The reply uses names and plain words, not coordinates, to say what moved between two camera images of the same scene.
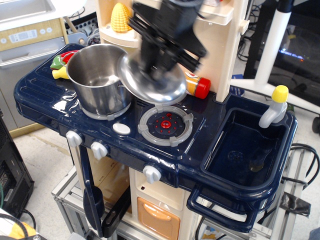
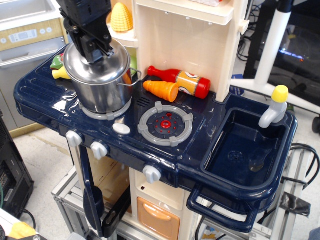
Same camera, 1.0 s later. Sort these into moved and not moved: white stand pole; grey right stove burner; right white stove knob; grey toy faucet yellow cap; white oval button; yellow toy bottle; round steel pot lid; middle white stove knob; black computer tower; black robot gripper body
Moved: black robot gripper body; round steel pot lid
Not moved: grey toy faucet yellow cap; grey right stove burner; white oval button; yellow toy bottle; black computer tower; right white stove knob; middle white stove knob; white stand pole
